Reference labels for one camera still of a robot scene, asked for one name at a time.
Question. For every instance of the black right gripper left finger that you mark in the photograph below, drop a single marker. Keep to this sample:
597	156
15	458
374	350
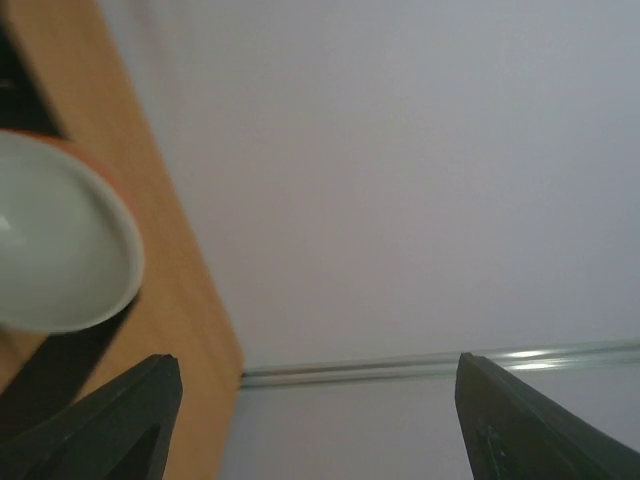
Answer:
122	430

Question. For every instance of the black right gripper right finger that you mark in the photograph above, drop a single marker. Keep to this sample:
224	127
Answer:
512	431

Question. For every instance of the black wire dish rack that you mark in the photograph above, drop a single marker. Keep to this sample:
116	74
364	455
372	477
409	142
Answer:
58	369

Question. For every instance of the white bowl with orange outside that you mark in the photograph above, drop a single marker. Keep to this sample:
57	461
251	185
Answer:
72	254

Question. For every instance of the aluminium right frame post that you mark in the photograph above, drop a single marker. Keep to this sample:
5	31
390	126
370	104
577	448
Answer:
440	365

